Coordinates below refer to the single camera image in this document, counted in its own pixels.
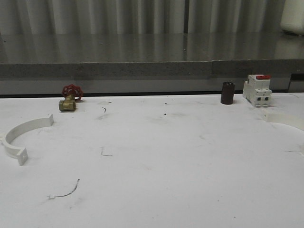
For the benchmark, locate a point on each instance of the white container on counter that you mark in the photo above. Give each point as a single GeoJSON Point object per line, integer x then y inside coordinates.
{"type": "Point", "coordinates": [292, 20]}

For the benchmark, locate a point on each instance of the brass valve red handwheel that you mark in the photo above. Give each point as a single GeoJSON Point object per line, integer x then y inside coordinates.
{"type": "Point", "coordinates": [71, 93]}

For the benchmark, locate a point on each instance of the white half pipe clamp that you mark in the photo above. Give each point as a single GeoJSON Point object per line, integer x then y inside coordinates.
{"type": "Point", "coordinates": [20, 153]}

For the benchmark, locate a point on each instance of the grey stone counter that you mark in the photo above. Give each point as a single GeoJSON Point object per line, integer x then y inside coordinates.
{"type": "Point", "coordinates": [41, 65]}

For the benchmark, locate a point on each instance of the white circuit breaker red switch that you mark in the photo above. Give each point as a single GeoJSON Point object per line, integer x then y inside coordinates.
{"type": "Point", "coordinates": [256, 90]}

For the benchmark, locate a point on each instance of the dark brown cylindrical coupling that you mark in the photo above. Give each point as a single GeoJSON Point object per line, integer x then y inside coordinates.
{"type": "Point", "coordinates": [227, 95]}

